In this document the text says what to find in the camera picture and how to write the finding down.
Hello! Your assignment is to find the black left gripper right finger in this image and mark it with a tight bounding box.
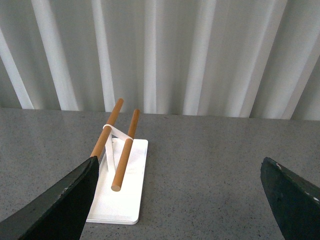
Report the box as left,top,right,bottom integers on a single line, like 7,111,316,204
260,157,320,240

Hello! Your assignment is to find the white pleated curtain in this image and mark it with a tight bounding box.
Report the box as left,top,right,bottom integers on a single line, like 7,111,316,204
0,0,320,120

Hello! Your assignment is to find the white towel rack with wooden bars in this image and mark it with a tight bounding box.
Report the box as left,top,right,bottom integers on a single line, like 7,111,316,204
86,98,148,225

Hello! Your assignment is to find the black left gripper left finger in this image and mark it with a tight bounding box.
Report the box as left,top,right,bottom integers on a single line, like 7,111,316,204
0,156,99,240

